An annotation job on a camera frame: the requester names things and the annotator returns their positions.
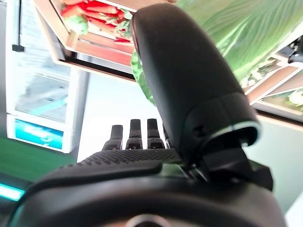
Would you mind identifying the light wooden crate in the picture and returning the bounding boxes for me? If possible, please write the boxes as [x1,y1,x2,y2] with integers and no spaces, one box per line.
[241,44,303,123]

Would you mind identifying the green white napa cabbage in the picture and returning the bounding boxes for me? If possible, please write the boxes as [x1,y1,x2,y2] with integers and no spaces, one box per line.
[130,0,303,106]

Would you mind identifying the red orange plush carrot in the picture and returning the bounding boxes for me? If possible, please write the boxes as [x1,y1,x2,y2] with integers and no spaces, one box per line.
[85,6,118,15]
[61,4,84,19]

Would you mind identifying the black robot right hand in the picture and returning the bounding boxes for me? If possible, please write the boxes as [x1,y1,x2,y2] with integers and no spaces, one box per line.
[14,2,288,227]

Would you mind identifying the light green plush vegetable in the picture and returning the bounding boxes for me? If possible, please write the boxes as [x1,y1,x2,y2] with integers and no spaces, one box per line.
[65,14,89,35]

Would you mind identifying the wooden carrot crate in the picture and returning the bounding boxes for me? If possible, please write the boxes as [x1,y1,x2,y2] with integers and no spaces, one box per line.
[33,0,180,82]

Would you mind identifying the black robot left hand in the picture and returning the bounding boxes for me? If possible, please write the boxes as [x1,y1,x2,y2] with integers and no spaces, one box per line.
[287,35,303,64]

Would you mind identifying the cyan light strip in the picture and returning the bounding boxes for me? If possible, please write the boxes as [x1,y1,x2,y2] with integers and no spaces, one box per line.
[0,182,26,201]

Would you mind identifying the white display fridge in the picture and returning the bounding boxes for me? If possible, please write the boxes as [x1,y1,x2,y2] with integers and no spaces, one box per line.
[4,0,90,154]

